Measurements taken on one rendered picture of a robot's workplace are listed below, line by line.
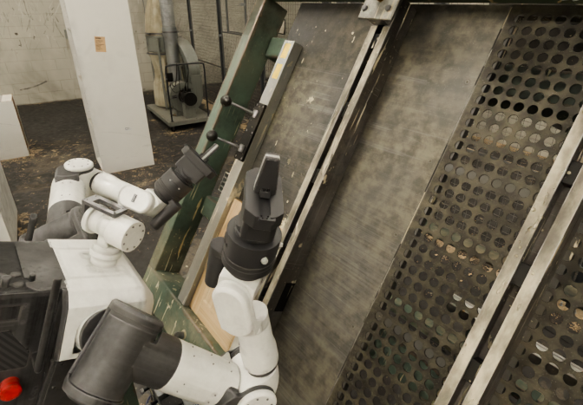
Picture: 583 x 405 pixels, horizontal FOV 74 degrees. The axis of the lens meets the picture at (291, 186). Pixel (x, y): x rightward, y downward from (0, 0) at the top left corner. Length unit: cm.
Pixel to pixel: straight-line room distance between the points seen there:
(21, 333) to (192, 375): 30
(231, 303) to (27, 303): 35
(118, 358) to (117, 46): 422
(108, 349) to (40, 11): 855
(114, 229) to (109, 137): 407
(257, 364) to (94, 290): 33
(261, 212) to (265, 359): 35
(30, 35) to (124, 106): 448
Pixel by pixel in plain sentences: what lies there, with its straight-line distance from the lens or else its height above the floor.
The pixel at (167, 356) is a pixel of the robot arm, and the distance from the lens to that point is 75.
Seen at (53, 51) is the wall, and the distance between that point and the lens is 911.
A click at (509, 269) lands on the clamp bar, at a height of 143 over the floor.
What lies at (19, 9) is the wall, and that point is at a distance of 906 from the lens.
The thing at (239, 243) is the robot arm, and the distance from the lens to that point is 59.
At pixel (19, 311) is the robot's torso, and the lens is 82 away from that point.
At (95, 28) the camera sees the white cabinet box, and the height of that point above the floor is 158.
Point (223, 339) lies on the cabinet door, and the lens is 128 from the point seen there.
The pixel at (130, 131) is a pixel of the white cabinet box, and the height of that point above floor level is 46.
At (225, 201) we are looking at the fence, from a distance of 131.
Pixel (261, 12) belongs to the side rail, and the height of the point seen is 180.
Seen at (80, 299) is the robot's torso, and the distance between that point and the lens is 81.
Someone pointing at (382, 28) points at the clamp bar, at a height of 177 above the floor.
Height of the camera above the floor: 184
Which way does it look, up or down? 26 degrees down
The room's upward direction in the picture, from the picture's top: straight up
